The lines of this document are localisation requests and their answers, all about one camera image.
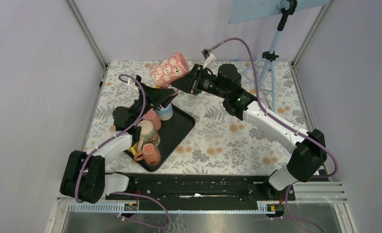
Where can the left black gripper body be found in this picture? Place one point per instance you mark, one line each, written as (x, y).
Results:
(142, 105)

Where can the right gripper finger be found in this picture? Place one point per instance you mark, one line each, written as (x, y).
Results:
(192, 74)
(184, 84)

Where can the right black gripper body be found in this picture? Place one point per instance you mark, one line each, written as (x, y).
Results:
(204, 82)

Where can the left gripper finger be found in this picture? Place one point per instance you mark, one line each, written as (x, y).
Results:
(153, 93)
(160, 102)

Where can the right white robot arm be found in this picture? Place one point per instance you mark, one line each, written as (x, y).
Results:
(307, 154)

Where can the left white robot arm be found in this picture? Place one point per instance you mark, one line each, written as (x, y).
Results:
(84, 178)

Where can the plain pink mug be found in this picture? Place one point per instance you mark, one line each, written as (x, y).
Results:
(154, 118)

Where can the light blue mug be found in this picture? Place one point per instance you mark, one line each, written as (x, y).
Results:
(165, 113)

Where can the cream floral mug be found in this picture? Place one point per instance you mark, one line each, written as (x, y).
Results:
(148, 134)

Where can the yellow mug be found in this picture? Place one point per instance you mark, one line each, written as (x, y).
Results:
(134, 149)

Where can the salmon textured square mug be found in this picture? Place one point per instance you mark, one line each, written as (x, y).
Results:
(150, 154)

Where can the black plastic tray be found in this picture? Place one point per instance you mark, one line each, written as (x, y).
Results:
(172, 133)

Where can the floral tablecloth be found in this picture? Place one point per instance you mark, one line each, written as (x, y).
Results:
(218, 143)

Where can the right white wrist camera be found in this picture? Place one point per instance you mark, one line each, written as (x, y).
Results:
(209, 57)

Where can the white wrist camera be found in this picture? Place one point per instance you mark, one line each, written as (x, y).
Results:
(132, 83)
(209, 57)

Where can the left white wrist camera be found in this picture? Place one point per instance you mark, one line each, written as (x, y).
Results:
(132, 83)

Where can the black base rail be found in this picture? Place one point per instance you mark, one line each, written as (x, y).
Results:
(190, 192)

